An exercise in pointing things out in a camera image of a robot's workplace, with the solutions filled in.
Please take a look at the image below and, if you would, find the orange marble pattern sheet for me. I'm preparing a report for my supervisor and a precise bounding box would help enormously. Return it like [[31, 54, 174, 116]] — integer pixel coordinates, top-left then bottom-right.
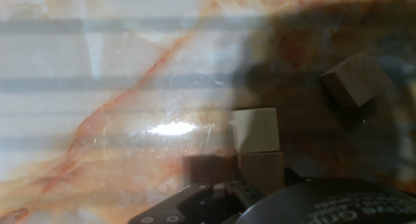
[[0, 0, 416, 224]]

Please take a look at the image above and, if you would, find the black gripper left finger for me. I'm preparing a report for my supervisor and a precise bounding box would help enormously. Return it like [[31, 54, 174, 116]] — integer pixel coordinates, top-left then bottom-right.
[[127, 168, 265, 224]]

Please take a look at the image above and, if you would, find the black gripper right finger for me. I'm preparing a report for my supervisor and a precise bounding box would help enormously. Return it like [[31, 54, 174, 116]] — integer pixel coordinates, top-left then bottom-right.
[[285, 167, 305, 186]]

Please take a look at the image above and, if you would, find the small wooden cube block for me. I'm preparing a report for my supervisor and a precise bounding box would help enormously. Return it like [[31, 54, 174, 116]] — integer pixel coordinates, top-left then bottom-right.
[[320, 51, 393, 108], [231, 107, 281, 154], [236, 151, 286, 197]]

